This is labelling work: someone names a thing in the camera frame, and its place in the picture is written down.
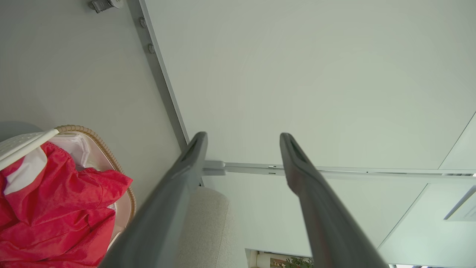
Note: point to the white laundry basket woven rim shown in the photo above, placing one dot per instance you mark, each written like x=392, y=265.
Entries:
x=22, y=143

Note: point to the grey partition post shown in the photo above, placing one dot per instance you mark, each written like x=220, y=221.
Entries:
x=253, y=168

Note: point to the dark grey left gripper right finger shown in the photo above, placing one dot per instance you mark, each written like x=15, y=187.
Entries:
x=319, y=208

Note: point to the grey baseboard rail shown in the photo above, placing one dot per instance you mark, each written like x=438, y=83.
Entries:
x=156, y=74

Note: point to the red and white garment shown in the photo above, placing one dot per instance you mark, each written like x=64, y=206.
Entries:
x=55, y=216

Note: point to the white rectangular panel fixture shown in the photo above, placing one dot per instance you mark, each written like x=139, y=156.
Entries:
x=465, y=208

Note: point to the round grey bolt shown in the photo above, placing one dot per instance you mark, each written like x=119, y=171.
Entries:
x=151, y=48
x=143, y=22

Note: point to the white cloth basket liner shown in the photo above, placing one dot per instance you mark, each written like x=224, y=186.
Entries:
x=76, y=149

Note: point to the green potted plant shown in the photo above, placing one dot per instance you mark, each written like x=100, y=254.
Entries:
x=299, y=262

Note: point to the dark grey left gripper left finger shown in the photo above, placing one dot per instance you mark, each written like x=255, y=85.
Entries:
x=167, y=208

